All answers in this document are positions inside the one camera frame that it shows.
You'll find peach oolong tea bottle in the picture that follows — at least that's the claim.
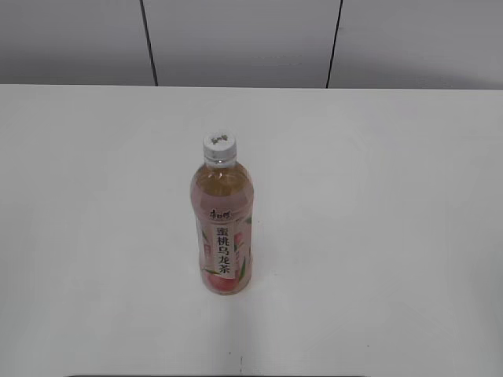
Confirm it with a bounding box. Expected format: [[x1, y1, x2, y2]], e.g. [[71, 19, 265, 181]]
[[189, 154, 254, 295]]

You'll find white bottle cap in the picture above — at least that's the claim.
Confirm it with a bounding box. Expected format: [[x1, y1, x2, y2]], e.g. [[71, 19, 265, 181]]
[[203, 130, 237, 161]]

